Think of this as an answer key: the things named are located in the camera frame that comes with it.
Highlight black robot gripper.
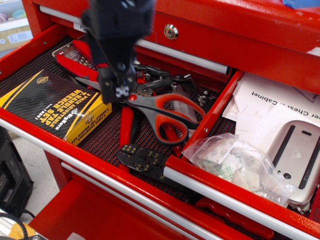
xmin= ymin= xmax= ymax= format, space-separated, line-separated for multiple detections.
xmin=82 ymin=0 xmax=156 ymax=104

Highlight red and grey scissors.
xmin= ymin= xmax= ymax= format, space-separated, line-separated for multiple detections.
xmin=75 ymin=76 xmax=207 ymax=148

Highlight red left open drawer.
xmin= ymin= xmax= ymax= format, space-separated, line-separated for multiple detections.
xmin=0 ymin=25 xmax=236 ymax=204

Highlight red open drawer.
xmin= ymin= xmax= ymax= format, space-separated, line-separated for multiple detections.
xmin=163 ymin=70 xmax=320 ymax=240
xmin=28 ymin=178 xmax=216 ymax=240
xmin=0 ymin=25 xmax=236 ymax=204

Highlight red lower open drawer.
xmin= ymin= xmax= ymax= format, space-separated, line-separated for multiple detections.
xmin=28 ymin=178 xmax=216 ymax=240

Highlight red right open drawer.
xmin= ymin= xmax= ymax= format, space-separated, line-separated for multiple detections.
xmin=163 ymin=70 xmax=320 ymax=240

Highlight black metal pliers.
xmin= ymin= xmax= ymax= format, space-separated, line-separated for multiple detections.
xmin=132 ymin=63 xmax=221 ymax=111

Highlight screwdriver bit set package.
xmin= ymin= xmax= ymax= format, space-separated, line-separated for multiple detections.
xmin=51 ymin=35 xmax=97 ymax=70

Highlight yellow black tap wrench box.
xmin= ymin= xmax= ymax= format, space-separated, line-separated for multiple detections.
xmin=0 ymin=69 xmax=112 ymax=146

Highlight white Markers label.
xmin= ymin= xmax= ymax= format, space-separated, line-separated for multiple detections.
xmin=73 ymin=22 xmax=87 ymax=33

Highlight silver folding utility knife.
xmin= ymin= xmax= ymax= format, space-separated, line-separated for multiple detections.
xmin=171 ymin=82 xmax=198 ymax=122

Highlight silver cabinet key lock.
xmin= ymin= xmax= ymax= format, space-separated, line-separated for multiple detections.
xmin=164 ymin=24 xmax=179 ymax=40

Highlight red tool chest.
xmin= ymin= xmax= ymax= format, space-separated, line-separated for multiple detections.
xmin=0 ymin=0 xmax=320 ymax=240

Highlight clear bag of adhesive pads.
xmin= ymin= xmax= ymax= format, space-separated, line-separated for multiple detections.
xmin=182 ymin=133 xmax=296 ymax=206

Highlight black computer case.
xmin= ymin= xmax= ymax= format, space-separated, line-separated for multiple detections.
xmin=0 ymin=127 xmax=34 ymax=218

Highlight white cabinet manual paper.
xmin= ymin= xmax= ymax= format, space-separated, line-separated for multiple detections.
xmin=222 ymin=72 xmax=320 ymax=152

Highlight silver computer mouse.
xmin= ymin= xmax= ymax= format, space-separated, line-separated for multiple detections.
xmin=268 ymin=120 xmax=320 ymax=205

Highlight red handled ratchet crimper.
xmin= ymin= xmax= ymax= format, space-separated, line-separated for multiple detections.
xmin=55 ymin=39 xmax=154 ymax=97

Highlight red handled wire stripper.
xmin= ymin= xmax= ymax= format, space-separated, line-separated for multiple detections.
xmin=116 ymin=106 xmax=182 ymax=189

